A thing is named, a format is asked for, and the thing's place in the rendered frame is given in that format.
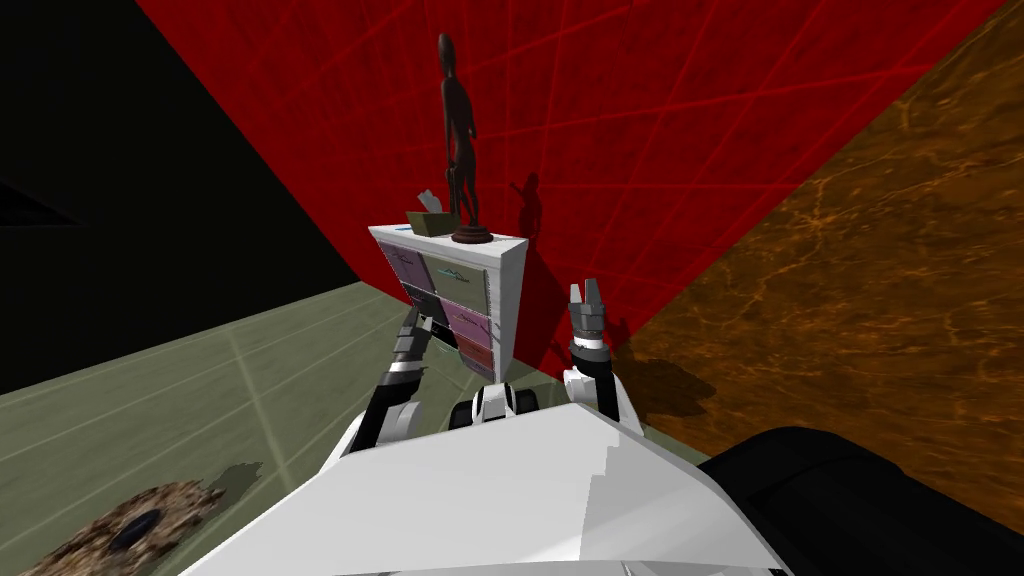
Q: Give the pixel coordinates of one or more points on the white chest of drawers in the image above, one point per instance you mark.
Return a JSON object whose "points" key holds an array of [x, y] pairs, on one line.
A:
{"points": [[507, 304]]}

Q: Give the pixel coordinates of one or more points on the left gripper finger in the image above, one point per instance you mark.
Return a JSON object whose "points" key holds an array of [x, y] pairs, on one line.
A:
{"points": [[411, 319], [426, 325]]}

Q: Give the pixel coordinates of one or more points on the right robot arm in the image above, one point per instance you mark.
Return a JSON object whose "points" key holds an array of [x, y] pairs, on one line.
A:
{"points": [[848, 512]]}

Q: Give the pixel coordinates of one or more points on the pink drawer front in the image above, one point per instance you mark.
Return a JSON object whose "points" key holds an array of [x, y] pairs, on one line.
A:
{"points": [[470, 324]]}

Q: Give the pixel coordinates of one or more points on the dark brown figure statue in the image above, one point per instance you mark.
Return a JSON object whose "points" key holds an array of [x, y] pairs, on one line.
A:
{"points": [[460, 136]]}

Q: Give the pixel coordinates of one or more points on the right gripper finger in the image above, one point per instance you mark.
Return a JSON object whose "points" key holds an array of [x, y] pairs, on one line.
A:
{"points": [[594, 292], [576, 295]]}

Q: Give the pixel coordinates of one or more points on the grey-green drawer front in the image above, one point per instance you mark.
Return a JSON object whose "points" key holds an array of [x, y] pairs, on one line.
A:
{"points": [[460, 284]]}

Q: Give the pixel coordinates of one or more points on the red-brown drawer front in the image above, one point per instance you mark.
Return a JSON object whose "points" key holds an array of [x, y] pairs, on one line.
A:
{"points": [[478, 352]]}

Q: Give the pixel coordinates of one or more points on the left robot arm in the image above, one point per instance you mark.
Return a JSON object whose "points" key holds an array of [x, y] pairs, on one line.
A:
{"points": [[394, 404]]}

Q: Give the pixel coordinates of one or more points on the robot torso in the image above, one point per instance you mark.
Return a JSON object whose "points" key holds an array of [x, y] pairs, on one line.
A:
{"points": [[512, 496]]}

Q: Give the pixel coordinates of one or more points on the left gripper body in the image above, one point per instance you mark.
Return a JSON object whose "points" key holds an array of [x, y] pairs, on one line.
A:
{"points": [[410, 346]]}

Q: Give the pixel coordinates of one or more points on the brown speckled lump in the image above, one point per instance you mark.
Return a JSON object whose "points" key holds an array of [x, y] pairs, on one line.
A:
{"points": [[120, 532]]}

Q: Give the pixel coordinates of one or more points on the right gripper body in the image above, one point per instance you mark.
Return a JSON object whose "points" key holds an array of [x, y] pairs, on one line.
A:
{"points": [[588, 322]]}

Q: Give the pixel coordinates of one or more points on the olive tissue box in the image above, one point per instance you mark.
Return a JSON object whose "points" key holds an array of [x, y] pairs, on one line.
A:
{"points": [[430, 223]]}

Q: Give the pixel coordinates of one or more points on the dark grey drawer front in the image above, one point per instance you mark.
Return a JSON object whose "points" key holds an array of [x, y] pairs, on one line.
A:
{"points": [[428, 304]]}

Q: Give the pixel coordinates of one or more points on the lilac drawer front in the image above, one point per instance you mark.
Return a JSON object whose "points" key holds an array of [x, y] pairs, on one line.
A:
{"points": [[406, 266]]}

